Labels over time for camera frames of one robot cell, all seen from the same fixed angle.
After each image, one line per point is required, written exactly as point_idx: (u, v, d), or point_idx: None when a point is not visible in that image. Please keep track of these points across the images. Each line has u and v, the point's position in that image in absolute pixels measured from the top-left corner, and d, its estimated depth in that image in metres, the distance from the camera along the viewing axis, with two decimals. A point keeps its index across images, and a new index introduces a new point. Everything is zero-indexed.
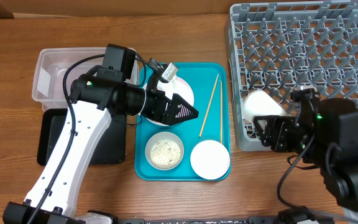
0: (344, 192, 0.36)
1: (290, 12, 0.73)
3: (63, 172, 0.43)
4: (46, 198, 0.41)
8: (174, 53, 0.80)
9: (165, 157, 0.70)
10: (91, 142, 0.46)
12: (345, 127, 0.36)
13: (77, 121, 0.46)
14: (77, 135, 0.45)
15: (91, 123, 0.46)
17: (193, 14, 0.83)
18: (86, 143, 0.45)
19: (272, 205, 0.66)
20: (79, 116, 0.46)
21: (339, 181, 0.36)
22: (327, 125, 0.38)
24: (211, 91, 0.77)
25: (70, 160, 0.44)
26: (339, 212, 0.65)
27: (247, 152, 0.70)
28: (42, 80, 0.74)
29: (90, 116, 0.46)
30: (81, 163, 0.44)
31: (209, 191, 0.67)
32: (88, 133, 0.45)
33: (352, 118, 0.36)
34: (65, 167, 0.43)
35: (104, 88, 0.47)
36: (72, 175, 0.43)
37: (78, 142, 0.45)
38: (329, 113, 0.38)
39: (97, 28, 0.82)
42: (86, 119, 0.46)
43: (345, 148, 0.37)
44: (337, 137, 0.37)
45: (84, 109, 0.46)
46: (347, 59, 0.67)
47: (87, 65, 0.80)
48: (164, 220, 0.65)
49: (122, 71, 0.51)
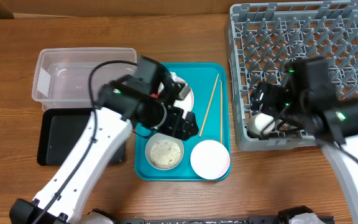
0: (317, 125, 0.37)
1: (290, 12, 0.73)
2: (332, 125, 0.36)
3: (76, 179, 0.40)
4: (54, 202, 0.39)
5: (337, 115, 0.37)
8: (174, 53, 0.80)
9: (165, 157, 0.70)
10: (108, 152, 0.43)
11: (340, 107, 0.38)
12: (309, 70, 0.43)
13: (98, 127, 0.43)
14: (95, 144, 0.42)
15: (112, 132, 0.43)
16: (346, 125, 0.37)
17: (193, 15, 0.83)
18: (103, 152, 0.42)
19: (273, 205, 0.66)
20: (101, 123, 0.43)
21: (312, 117, 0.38)
22: (299, 75, 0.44)
24: (212, 91, 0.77)
25: (84, 167, 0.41)
26: (340, 212, 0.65)
27: (247, 152, 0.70)
28: (42, 80, 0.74)
29: (112, 125, 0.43)
30: (94, 172, 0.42)
31: (209, 191, 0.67)
32: (106, 142, 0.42)
33: (316, 64, 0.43)
34: (78, 173, 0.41)
35: (132, 101, 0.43)
36: (84, 183, 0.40)
37: (94, 150, 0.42)
38: (295, 65, 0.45)
39: (97, 28, 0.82)
42: (109, 128, 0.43)
43: (316, 89, 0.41)
44: (307, 81, 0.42)
45: (107, 116, 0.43)
46: (347, 59, 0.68)
47: (87, 65, 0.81)
48: (164, 220, 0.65)
49: (151, 84, 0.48)
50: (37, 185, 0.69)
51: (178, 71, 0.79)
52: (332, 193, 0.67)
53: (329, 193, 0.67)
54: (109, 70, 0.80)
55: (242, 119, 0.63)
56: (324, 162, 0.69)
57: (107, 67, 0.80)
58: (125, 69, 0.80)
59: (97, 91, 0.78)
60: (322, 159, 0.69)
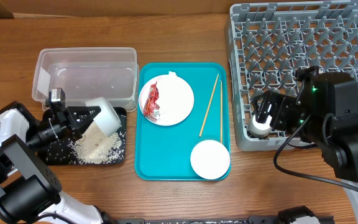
0: (342, 161, 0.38)
1: (290, 12, 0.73)
2: None
3: (1, 133, 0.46)
4: None
5: None
8: (175, 53, 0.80)
9: (112, 138, 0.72)
10: (17, 124, 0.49)
11: None
12: (337, 96, 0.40)
13: None
14: (2, 121, 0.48)
15: (5, 115, 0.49)
16: None
17: (193, 14, 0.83)
18: (13, 117, 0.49)
19: (273, 205, 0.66)
20: None
21: (337, 150, 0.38)
22: (322, 94, 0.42)
24: (211, 91, 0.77)
25: (4, 127, 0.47)
26: (339, 212, 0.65)
27: (247, 152, 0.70)
28: (42, 80, 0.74)
29: (5, 114, 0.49)
30: (15, 129, 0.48)
31: (209, 191, 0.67)
32: (11, 117, 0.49)
33: (345, 86, 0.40)
34: (1, 130, 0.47)
35: (9, 106, 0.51)
36: (9, 131, 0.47)
37: (3, 125, 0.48)
38: (322, 83, 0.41)
39: (97, 28, 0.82)
42: (5, 114, 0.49)
43: (341, 116, 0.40)
44: (334, 107, 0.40)
45: (2, 114, 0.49)
46: (347, 59, 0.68)
47: (87, 65, 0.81)
48: (164, 220, 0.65)
49: (20, 107, 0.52)
50: None
51: (177, 71, 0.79)
52: (331, 193, 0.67)
53: (329, 193, 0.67)
54: (109, 70, 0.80)
55: (242, 119, 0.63)
56: (324, 162, 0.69)
57: (107, 66, 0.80)
58: (125, 68, 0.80)
59: (97, 91, 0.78)
60: (322, 159, 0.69)
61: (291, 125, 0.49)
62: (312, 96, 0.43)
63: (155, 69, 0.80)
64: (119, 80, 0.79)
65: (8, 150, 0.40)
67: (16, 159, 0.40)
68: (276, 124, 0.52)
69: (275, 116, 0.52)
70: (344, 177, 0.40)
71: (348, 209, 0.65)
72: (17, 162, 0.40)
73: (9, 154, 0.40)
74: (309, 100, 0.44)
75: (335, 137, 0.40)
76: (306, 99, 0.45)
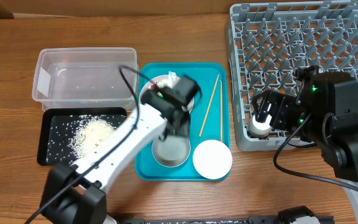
0: (341, 160, 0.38)
1: (290, 12, 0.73)
2: (357, 167, 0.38)
3: (115, 154, 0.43)
4: (92, 170, 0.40)
5: None
8: (174, 53, 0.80)
9: None
10: (141, 144, 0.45)
11: None
12: (337, 96, 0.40)
13: (140, 118, 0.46)
14: (135, 130, 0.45)
15: (150, 126, 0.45)
16: None
17: (193, 14, 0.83)
18: (140, 140, 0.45)
19: (273, 205, 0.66)
20: (143, 116, 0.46)
21: (337, 150, 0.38)
22: (322, 94, 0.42)
24: (211, 91, 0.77)
25: (128, 141, 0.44)
26: (339, 212, 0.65)
27: (247, 152, 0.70)
28: (42, 80, 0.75)
29: (153, 120, 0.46)
30: (130, 154, 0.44)
31: (209, 191, 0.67)
32: (143, 132, 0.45)
33: (345, 85, 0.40)
34: (122, 146, 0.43)
35: (169, 102, 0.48)
36: (120, 160, 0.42)
37: (133, 135, 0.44)
38: (322, 83, 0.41)
39: (97, 28, 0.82)
42: (149, 121, 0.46)
43: (342, 116, 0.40)
44: (333, 107, 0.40)
45: (151, 112, 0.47)
46: (347, 59, 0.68)
47: (87, 65, 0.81)
48: (164, 220, 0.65)
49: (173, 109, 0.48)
50: (36, 185, 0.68)
51: (177, 71, 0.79)
52: (331, 193, 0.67)
53: (329, 193, 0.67)
54: (109, 70, 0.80)
55: (242, 119, 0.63)
56: (324, 162, 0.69)
57: (107, 67, 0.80)
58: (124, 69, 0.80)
59: (97, 91, 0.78)
60: (322, 159, 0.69)
61: (291, 125, 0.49)
62: (312, 96, 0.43)
63: (155, 68, 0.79)
64: (119, 80, 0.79)
65: (86, 200, 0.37)
67: (83, 210, 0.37)
68: (275, 124, 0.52)
69: (274, 116, 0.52)
70: (344, 177, 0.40)
71: (348, 209, 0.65)
72: (79, 213, 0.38)
73: (84, 200, 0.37)
74: (309, 99, 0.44)
75: (335, 136, 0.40)
76: (306, 100, 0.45)
